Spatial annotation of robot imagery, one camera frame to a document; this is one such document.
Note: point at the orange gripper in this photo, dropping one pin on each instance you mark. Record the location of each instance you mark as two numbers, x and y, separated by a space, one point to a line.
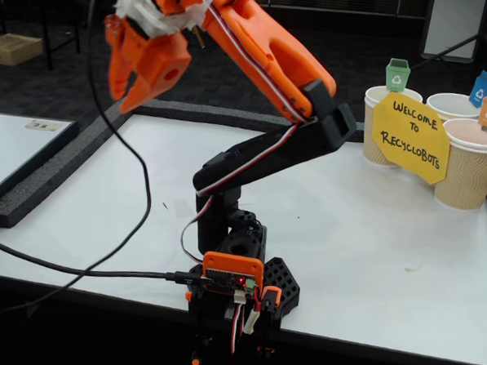
152 65

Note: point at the black robot base clamp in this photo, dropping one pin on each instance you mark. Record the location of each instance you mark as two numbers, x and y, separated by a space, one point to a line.
281 282

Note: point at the orange and black robot arm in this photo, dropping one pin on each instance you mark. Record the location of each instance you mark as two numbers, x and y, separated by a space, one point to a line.
274 148

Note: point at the chair with yellow legs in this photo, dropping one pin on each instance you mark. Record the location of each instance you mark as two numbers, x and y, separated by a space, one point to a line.
198 37

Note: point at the paper label sticker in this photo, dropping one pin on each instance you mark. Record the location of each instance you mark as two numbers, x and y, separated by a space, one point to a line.
43 125

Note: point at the brown cardboard box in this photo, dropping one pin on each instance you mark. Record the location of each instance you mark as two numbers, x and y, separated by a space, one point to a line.
16 49

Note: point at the white table with black edge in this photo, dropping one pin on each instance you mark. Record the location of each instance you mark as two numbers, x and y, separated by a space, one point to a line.
9 150

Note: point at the orange cased controller board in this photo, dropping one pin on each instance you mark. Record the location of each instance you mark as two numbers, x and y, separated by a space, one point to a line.
231 269

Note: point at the short black foam strip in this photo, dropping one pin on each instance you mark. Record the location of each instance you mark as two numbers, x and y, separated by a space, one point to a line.
357 127

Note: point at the paper cup with green tag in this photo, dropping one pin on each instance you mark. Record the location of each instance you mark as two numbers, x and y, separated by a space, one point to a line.
372 143

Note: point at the green recycling bin tag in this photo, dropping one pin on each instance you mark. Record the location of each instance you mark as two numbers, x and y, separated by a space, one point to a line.
397 78

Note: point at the yellow welcome paper sign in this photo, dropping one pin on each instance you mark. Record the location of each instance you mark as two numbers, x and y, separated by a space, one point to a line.
409 149

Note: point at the paper cup with blue tag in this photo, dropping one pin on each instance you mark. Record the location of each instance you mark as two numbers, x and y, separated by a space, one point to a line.
452 104

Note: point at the blue recycling bin tag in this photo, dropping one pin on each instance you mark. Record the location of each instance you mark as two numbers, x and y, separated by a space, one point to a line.
477 92

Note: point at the paper cup with orange tag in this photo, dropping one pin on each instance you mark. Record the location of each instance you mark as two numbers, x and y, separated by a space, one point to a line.
467 175

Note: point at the black metal frame legs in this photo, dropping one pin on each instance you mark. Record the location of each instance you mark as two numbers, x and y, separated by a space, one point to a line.
48 45

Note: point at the white panel with black frame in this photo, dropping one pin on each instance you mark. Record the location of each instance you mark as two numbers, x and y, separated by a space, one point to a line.
451 20

